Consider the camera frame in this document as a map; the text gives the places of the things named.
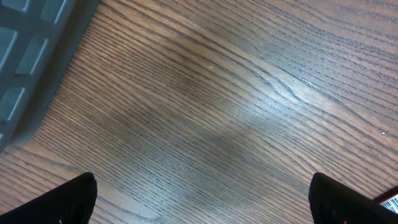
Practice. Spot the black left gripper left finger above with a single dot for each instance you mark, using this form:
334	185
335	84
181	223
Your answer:
72	202

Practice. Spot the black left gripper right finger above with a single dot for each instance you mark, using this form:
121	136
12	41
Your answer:
333	202

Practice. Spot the grey plastic shopping basket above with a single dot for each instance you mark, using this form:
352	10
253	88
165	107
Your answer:
38	40

